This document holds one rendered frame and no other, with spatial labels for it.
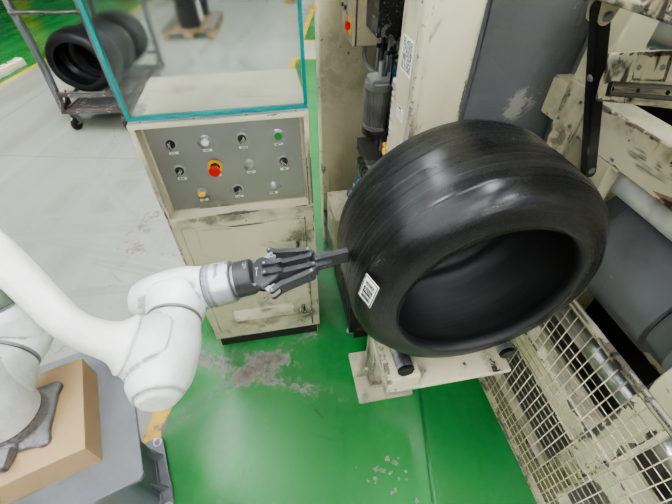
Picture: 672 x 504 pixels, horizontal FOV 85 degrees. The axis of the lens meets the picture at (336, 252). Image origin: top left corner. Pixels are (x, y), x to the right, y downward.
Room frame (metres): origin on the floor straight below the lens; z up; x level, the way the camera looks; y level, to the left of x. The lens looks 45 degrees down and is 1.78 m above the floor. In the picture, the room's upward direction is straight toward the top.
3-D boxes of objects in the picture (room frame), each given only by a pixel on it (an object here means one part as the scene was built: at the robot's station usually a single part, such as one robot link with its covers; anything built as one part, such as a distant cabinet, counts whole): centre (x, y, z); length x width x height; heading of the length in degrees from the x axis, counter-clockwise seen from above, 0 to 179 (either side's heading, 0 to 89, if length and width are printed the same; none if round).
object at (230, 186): (1.29, 0.40, 0.63); 0.56 x 0.41 x 1.27; 100
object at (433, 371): (0.65, -0.29, 0.80); 0.37 x 0.36 x 0.02; 100
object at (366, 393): (0.90, -0.22, 0.02); 0.27 x 0.27 x 0.04; 10
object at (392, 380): (0.63, -0.15, 0.83); 0.36 x 0.09 x 0.06; 10
